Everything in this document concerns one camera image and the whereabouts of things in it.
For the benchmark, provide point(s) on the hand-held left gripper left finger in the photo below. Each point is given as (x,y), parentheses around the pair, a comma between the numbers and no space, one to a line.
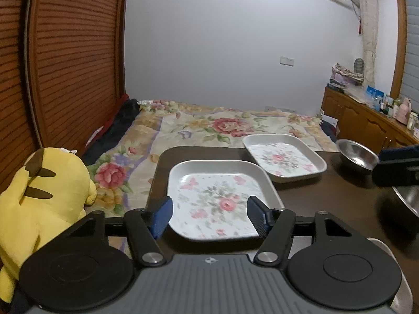
(162,216)

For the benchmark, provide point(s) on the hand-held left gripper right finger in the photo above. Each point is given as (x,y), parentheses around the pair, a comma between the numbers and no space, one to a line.
(257,216)

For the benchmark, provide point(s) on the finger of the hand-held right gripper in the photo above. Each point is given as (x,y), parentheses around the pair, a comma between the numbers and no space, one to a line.
(396,174)
(399,154)

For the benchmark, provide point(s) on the large steel bowl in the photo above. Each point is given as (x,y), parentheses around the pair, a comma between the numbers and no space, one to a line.
(409,204)

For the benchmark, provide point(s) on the floral white square plate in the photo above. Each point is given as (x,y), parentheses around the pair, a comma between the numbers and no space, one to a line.
(281,160)
(212,199)

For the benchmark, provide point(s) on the white jar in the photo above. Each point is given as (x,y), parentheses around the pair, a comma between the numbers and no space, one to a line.
(412,121)

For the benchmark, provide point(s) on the small steel bowl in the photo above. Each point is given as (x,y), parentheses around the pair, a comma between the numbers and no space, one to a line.
(356,157)

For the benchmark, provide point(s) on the pink thermos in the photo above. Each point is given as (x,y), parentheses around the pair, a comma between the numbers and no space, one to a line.
(403,111)

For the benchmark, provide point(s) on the cluster of small bottles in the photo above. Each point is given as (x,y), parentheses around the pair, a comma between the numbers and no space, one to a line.
(386,106)

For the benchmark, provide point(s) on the wooden cabinet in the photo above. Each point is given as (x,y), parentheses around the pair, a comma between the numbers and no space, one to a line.
(360,121)

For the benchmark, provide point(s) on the blue and white packet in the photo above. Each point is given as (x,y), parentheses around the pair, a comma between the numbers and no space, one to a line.
(373,93)

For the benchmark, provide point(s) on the dark blue cloth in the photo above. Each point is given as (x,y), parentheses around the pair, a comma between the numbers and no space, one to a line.
(328,132)

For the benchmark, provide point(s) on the white paper card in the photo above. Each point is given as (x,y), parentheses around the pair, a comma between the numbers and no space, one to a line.
(330,121)

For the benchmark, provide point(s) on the dark flat box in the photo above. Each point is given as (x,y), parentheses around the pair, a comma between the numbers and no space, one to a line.
(335,87)

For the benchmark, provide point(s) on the floral blanket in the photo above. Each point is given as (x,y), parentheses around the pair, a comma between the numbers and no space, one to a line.
(196,127)

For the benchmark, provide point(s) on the stack of newspapers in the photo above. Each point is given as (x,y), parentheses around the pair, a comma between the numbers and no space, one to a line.
(343,75)

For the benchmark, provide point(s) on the grey ribbed object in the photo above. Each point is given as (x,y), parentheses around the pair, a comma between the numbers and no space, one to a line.
(359,65)

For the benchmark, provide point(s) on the dark clothing pile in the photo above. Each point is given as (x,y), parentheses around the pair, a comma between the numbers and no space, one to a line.
(118,124)

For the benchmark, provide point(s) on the yellow plush toy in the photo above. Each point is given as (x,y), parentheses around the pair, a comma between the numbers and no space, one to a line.
(42,209)

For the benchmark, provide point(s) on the beige curtain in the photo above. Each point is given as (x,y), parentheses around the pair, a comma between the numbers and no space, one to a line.
(368,23)

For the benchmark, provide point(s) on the wooden louvered wardrobe door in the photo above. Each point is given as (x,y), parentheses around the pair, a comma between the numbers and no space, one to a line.
(78,55)
(13,88)

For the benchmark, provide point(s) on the wooden window frame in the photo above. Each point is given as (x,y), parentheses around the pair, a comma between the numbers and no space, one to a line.
(397,55)

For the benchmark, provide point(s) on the white wall switch plate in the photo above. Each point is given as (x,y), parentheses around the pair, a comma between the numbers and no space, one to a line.
(287,60)

